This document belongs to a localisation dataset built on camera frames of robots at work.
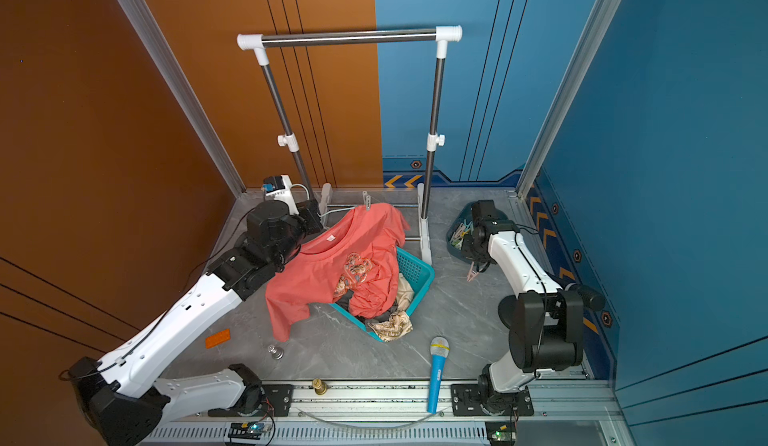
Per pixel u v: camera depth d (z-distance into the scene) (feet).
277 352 2.58
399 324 2.46
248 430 2.31
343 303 2.71
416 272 2.94
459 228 3.47
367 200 2.52
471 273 2.78
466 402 2.38
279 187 1.93
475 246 2.12
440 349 2.54
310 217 2.00
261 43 2.00
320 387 2.42
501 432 2.33
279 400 2.42
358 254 2.80
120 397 1.25
